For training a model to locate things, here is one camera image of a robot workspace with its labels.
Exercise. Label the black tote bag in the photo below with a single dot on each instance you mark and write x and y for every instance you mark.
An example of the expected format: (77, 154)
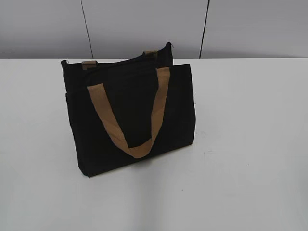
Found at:
(131, 89)

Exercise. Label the tan front bag handle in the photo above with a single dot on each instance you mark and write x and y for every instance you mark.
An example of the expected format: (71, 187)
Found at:
(103, 108)

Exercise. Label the tan bag handle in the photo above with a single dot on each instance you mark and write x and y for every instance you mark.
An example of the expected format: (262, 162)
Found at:
(93, 64)
(103, 108)

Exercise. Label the tan rear bag handle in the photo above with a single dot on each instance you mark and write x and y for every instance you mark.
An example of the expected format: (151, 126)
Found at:
(93, 64)

